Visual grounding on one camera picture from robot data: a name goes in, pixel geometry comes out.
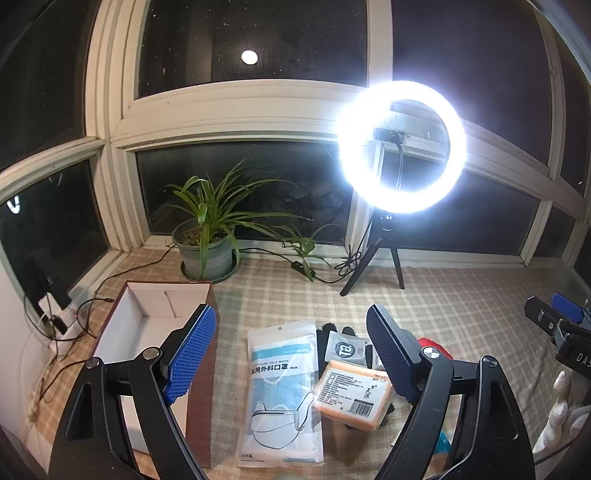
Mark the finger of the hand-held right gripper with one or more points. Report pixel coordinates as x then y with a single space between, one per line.
538 311
567 308

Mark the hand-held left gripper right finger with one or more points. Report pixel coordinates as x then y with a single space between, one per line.
392 364

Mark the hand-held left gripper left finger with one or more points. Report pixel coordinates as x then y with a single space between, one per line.
194 350

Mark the orange cloth packet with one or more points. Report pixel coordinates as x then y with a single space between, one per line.
351 392

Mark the brown cardboard box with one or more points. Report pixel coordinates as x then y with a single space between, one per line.
138 318

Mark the black glove with grey tag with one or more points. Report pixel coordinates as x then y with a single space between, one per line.
328 328

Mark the face mask packet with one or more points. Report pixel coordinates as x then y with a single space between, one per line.
277 392

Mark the person's right hand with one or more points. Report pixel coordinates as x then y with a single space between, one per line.
565 410

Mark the red cloth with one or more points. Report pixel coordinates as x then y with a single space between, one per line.
441 345

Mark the checked tablecloth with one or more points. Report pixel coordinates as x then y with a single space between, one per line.
461 295

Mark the grey pot saucer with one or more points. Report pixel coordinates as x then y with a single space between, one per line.
233 272

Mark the grey plant pot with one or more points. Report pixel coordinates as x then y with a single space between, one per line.
207 258

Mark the black tripod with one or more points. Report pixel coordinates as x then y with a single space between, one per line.
387 230

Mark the green spider plant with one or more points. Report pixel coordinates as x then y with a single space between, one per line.
207 203

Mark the white power strip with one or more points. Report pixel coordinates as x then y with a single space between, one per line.
48 307

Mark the black flat device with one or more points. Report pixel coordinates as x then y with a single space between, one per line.
44 277

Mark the black phone clamp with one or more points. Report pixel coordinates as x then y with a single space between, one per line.
390 134

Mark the white window frame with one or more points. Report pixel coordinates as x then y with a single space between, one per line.
115 138

